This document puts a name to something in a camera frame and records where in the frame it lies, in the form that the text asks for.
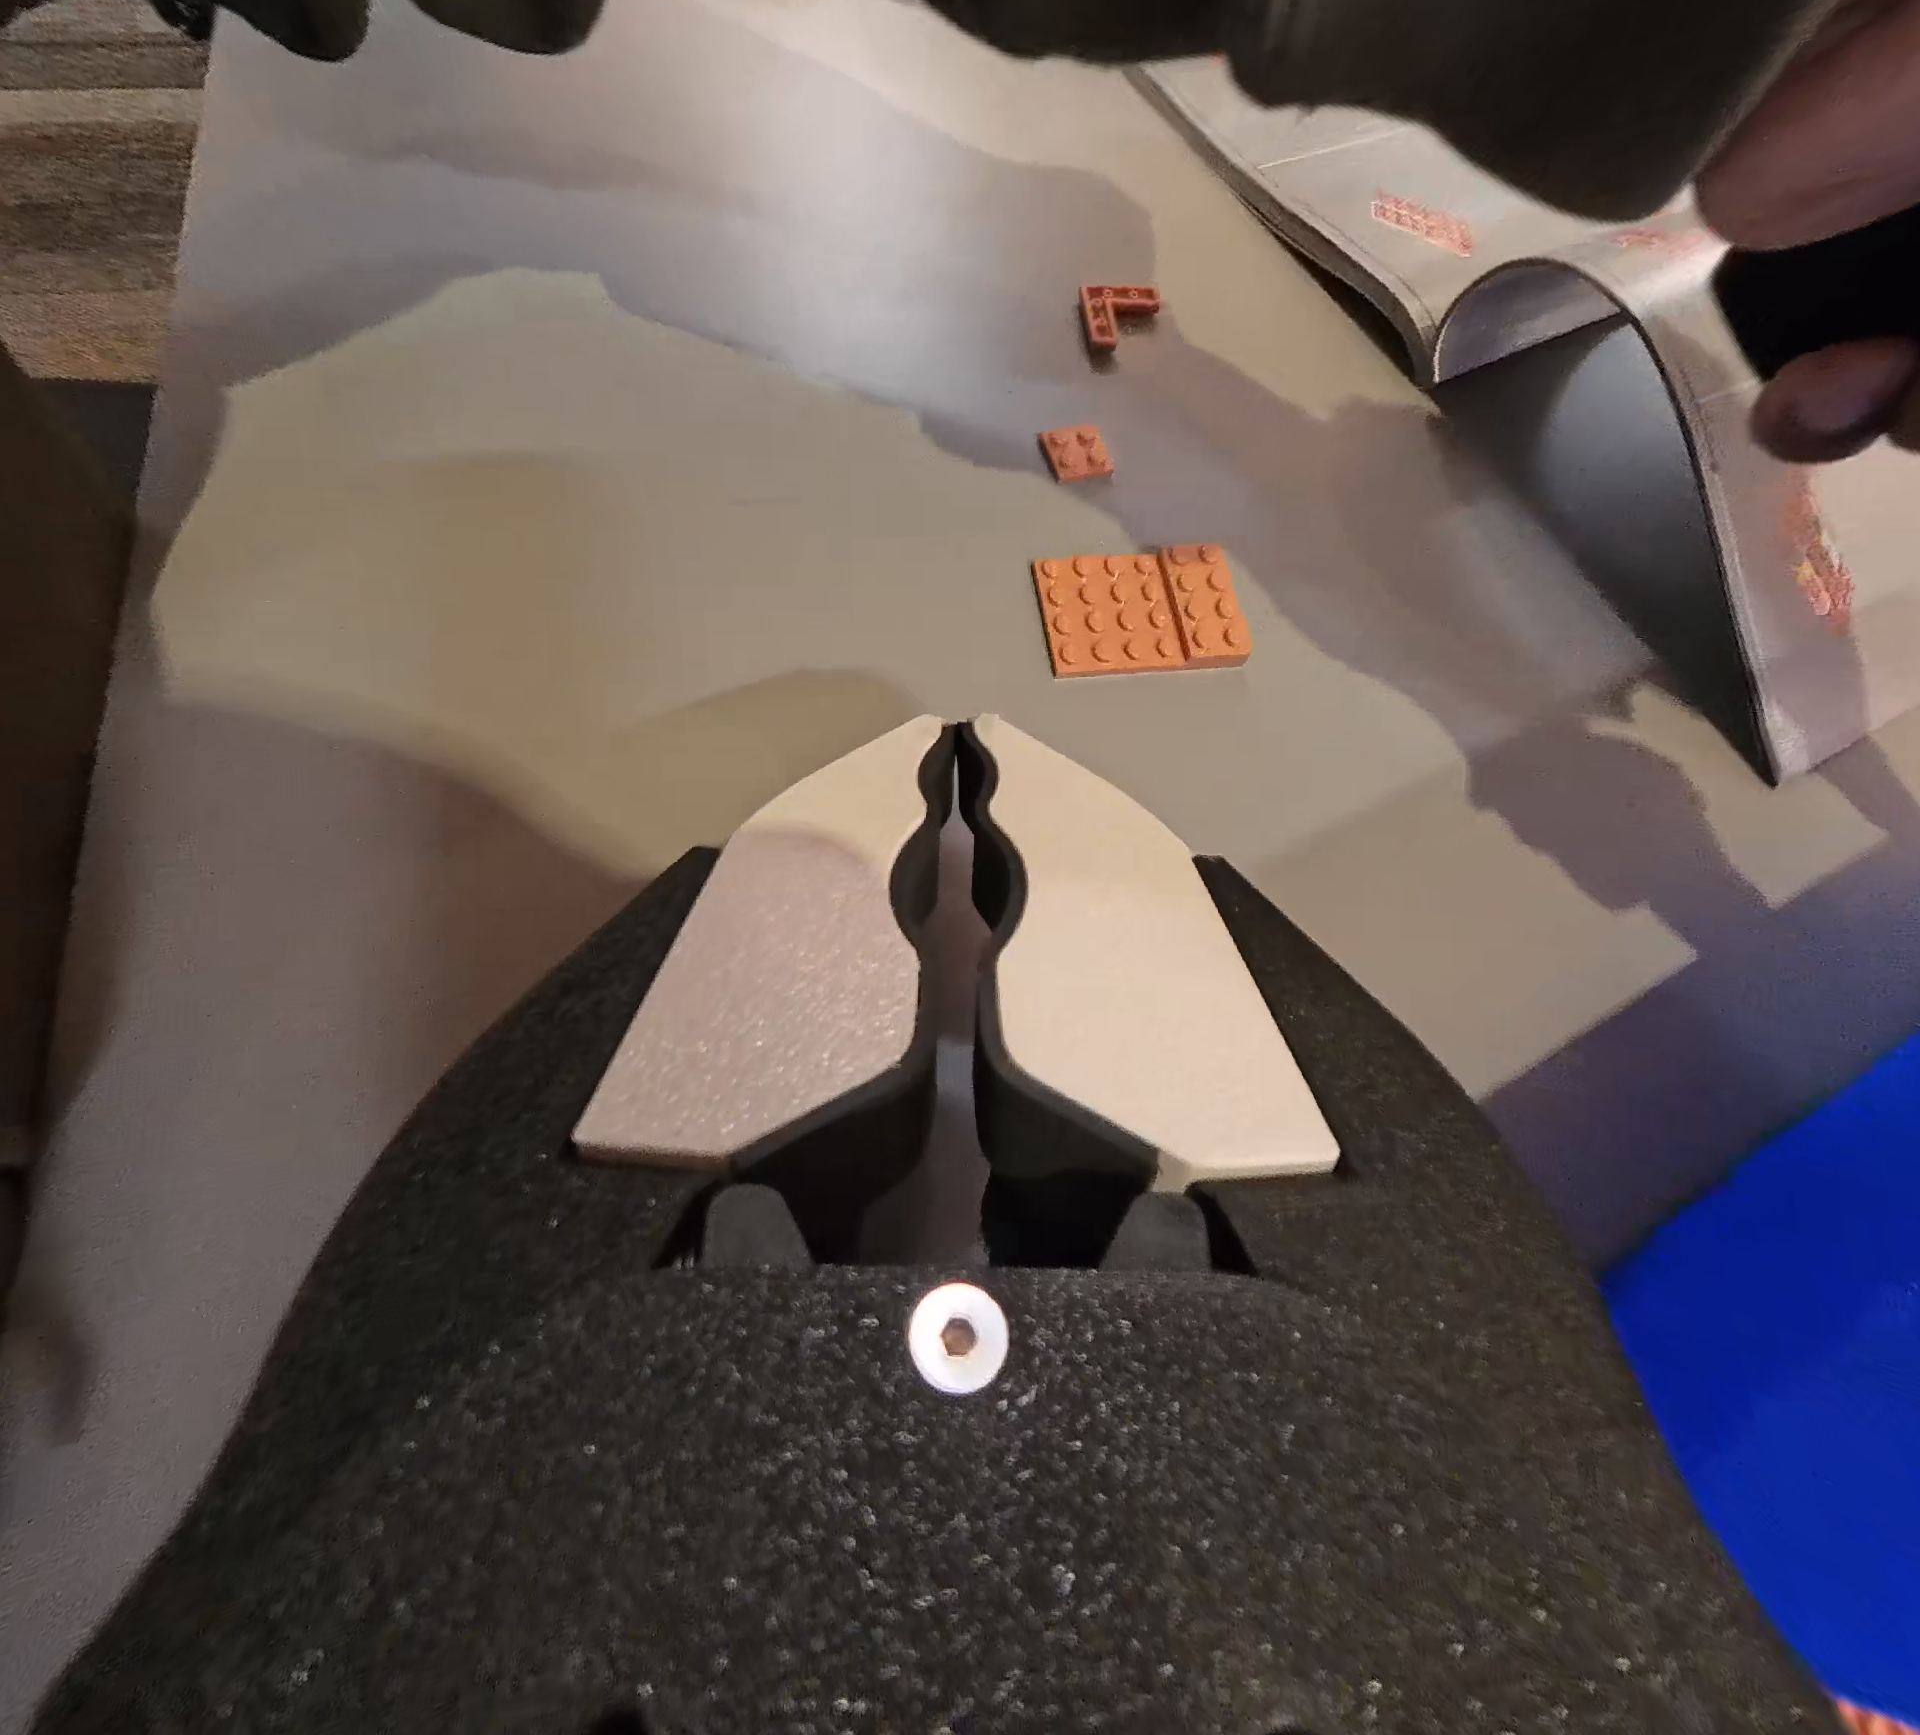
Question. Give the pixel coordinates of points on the brown lego plate assembly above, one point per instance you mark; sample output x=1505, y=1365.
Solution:
x=1119, y=617

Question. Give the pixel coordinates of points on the person's left hand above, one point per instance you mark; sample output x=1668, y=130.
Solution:
x=1845, y=144

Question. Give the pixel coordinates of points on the lego instruction booklet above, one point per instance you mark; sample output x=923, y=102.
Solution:
x=1740, y=595

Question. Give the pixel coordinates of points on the blue plastic bin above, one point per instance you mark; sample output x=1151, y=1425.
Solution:
x=1784, y=1315

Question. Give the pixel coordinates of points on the brown corner lego plate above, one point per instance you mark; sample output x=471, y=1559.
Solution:
x=1107, y=301

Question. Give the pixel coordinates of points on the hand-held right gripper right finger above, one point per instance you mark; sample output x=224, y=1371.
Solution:
x=1155, y=1015

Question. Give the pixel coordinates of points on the brown square lego plate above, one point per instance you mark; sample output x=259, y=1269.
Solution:
x=1076, y=451

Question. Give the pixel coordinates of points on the dark brown furniture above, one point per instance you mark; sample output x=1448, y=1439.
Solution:
x=52, y=715

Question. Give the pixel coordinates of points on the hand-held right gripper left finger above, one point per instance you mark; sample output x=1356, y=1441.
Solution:
x=765, y=999

